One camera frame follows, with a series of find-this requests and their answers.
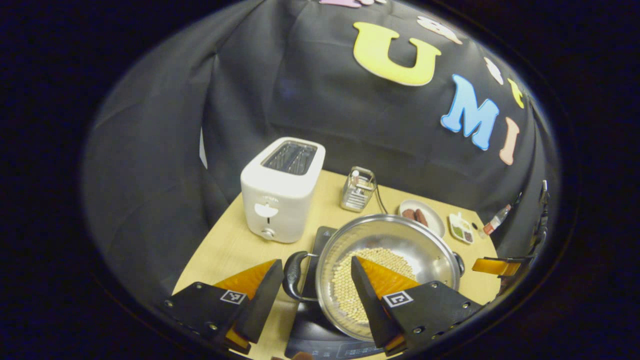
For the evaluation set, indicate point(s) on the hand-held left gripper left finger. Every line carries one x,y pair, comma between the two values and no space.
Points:
262,305

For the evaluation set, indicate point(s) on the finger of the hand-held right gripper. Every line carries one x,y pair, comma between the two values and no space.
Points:
495,266

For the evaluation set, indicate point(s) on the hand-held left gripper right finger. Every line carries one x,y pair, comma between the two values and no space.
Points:
370,310

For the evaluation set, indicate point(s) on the heap of yellow soybeans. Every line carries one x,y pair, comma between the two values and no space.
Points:
345,285

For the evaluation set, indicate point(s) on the black induction cooktop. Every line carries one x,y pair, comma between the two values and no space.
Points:
310,335

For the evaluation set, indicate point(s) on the clear plastic bottle red label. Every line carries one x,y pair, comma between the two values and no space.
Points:
496,220

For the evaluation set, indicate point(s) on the heap of green beans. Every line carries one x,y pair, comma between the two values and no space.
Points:
457,232

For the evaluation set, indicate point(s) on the white divided dish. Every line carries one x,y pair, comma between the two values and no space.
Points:
457,222

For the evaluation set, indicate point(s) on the white round plate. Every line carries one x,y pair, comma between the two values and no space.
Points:
436,222

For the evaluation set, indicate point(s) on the red meat patty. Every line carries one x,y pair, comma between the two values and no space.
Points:
409,214
421,217

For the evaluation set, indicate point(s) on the white toaster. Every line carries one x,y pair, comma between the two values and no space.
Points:
280,200

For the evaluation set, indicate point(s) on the pink white stick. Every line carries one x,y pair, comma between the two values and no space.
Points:
355,177

